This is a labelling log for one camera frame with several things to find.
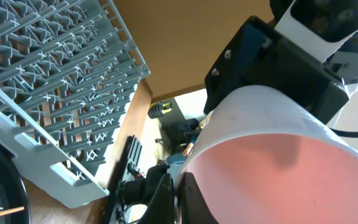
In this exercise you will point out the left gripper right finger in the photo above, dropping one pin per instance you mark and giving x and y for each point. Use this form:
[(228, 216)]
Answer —
[(194, 209)]

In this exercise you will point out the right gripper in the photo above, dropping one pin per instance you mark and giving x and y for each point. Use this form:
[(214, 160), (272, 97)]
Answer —
[(259, 55)]

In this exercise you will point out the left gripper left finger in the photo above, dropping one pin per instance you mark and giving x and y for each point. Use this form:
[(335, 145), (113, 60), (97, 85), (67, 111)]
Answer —
[(160, 210)]

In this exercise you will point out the pink cup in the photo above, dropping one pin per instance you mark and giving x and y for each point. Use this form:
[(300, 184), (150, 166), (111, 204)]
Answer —
[(262, 158)]

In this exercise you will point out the wooden chopstick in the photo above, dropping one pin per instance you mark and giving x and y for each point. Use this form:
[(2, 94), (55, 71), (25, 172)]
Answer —
[(11, 210)]

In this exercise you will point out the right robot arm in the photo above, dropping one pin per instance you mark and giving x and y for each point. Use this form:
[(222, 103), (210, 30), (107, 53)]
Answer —
[(310, 54)]

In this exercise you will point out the grey dishwasher rack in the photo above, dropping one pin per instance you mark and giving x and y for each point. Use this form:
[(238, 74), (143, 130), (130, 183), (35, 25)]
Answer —
[(68, 71)]

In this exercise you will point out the round black tray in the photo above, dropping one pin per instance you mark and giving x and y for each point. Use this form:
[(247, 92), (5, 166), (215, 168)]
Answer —
[(12, 191)]

